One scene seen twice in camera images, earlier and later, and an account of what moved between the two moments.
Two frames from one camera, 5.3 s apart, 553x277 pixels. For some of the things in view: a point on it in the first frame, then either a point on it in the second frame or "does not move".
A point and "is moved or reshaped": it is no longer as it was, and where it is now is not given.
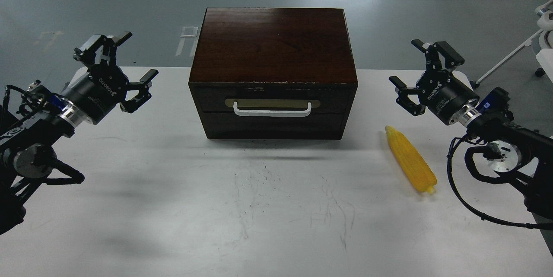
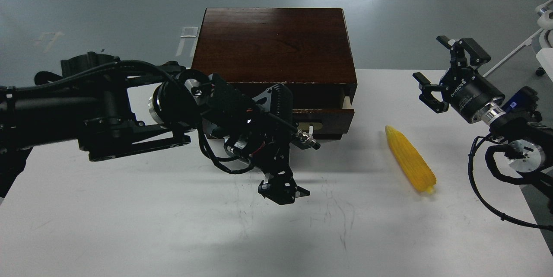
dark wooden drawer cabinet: [273, 73] does not move
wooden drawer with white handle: [231, 97] is moved or reshaped
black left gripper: [103, 86] to [261, 126]
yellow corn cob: [411, 162] does not move
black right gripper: [441, 92] to [466, 91]
